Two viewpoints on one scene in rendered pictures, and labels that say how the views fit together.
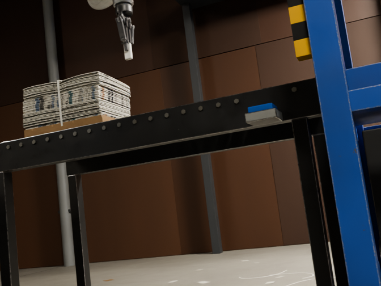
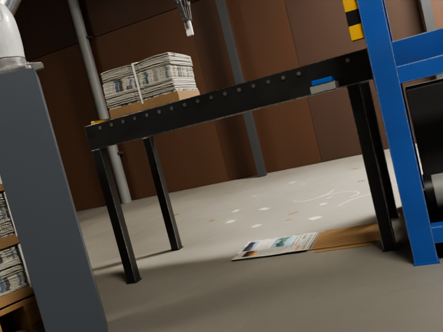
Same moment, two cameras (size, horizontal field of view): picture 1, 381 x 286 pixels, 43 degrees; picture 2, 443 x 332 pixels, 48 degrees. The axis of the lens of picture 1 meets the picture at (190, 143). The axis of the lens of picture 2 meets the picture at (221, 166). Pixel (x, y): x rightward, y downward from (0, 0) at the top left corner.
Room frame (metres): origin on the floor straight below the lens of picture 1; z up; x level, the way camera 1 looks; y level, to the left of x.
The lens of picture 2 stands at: (-0.39, 0.19, 0.66)
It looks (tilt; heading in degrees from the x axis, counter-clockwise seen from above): 5 degrees down; 1
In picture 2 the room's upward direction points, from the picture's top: 14 degrees counter-clockwise
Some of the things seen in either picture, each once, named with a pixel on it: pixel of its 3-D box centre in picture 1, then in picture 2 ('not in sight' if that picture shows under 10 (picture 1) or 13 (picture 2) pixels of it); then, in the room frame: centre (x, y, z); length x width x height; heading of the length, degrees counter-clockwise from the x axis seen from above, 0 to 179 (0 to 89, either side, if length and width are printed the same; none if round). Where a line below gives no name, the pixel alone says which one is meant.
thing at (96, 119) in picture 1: (102, 127); (175, 98); (2.07, 0.37, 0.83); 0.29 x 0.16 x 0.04; 161
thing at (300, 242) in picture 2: not in sight; (274, 246); (1.99, 0.07, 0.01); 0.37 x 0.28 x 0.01; 69
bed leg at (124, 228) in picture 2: (8, 256); (116, 216); (2.01, 0.79, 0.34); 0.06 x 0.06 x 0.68; 69
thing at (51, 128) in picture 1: (59, 135); (137, 109); (2.14, 0.57, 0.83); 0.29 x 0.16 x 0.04; 161
